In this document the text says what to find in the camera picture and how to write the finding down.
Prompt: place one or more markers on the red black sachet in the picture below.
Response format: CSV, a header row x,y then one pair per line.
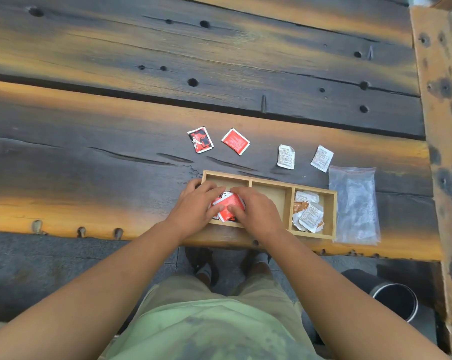
x,y
200,140

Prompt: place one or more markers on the black lined metal bin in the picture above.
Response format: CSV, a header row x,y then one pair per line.
x,y
393,299

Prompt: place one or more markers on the white sachet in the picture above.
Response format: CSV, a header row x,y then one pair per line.
x,y
322,158
286,157

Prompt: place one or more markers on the long rustic wooden bench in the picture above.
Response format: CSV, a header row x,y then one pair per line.
x,y
443,146

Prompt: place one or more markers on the person's light green shirt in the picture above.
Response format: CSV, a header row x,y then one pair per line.
x,y
211,326

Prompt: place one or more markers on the pile of white sachets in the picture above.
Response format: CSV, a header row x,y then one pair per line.
x,y
310,217

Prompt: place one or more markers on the person's right forearm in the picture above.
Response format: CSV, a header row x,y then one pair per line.
x,y
346,299

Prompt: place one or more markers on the person's black left shoe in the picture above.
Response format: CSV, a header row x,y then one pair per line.
x,y
199,262

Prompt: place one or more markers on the person's left hand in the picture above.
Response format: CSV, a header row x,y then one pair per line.
x,y
192,213

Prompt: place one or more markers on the person's right hand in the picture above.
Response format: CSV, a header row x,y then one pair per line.
x,y
259,217

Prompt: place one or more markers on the wooden three-compartment tray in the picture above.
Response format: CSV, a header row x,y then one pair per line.
x,y
271,198

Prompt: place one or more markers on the person's left forearm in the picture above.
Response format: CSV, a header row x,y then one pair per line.
x,y
87,296

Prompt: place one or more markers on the pile of red sachets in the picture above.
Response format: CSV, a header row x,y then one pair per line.
x,y
229,202

